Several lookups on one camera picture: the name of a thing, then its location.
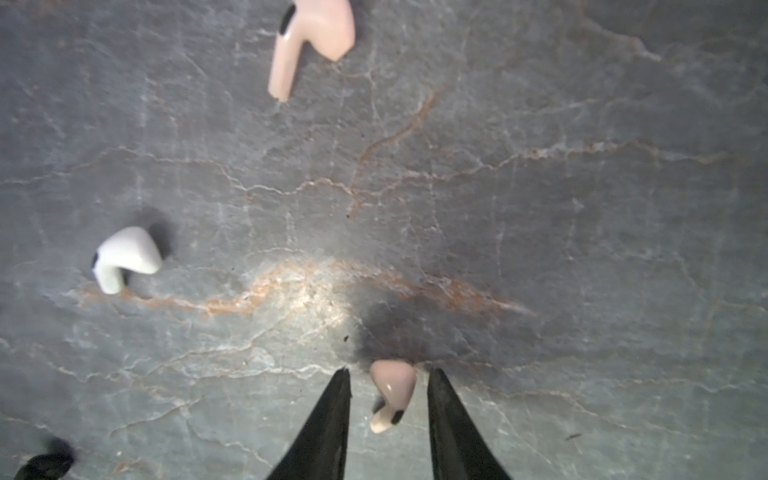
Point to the black earbud upper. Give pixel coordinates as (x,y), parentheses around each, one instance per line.
(49,466)

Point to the pink earbud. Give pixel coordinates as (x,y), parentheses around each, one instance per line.
(327,25)
(396,381)

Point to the white earbud upper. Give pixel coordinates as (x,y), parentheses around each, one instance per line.
(131,249)

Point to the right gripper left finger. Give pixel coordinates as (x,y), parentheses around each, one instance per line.
(320,449)

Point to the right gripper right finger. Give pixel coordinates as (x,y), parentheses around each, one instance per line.
(458,451)

